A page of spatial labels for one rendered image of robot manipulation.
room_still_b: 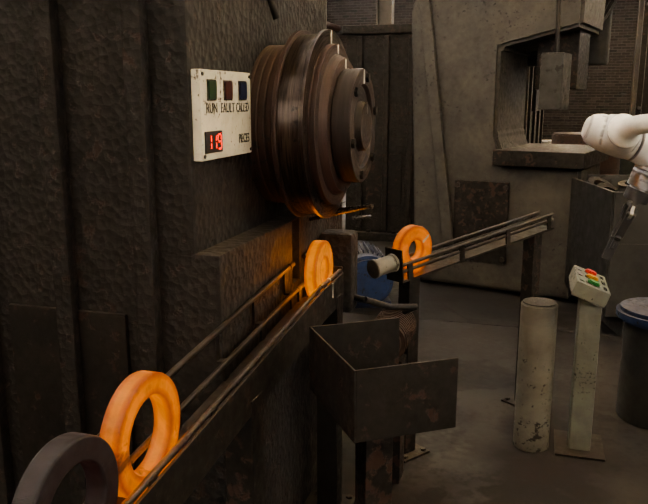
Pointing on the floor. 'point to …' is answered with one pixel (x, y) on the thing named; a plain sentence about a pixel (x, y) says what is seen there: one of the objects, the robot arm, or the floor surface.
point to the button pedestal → (584, 371)
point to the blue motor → (378, 289)
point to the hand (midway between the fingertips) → (610, 248)
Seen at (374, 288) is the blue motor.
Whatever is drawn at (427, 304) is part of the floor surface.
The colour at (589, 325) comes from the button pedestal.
